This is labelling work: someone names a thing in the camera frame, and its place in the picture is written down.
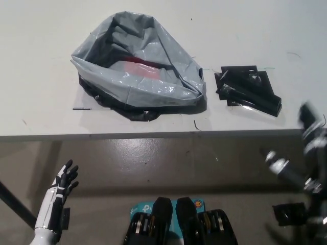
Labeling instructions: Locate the robot right hand black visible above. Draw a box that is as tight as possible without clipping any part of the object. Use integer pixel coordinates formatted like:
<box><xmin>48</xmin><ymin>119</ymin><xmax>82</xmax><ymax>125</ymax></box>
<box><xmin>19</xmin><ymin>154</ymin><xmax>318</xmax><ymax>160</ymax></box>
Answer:
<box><xmin>260</xmin><ymin>102</ymin><xmax>327</xmax><ymax>199</ymax></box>

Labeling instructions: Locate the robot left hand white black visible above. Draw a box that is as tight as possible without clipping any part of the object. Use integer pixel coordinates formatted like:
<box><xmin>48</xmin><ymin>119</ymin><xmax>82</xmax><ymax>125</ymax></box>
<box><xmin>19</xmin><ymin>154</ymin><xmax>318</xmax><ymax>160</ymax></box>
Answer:
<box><xmin>34</xmin><ymin>159</ymin><xmax>80</xmax><ymax>233</ymax></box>

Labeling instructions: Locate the grey plastic bag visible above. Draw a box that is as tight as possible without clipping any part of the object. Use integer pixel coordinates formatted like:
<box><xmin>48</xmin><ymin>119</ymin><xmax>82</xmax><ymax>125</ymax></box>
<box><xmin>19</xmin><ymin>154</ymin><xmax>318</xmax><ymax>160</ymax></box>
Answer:
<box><xmin>70</xmin><ymin>11</ymin><xmax>207</xmax><ymax>122</ymax></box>

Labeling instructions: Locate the black table leg bar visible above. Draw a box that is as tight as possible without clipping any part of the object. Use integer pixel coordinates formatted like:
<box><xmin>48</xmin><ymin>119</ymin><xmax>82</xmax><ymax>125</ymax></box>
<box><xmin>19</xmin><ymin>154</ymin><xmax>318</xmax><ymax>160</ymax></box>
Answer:
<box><xmin>0</xmin><ymin>180</ymin><xmax>37</xmax><ymax>229</ymax></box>

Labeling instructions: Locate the red flat patch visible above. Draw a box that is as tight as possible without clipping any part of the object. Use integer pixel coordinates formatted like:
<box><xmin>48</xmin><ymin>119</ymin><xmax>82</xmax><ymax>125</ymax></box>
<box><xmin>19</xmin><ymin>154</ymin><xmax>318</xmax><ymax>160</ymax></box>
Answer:
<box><xmin>124</xmin><ymin>57</ymin><xmax>162</xmax><ymax>81</ymax></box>

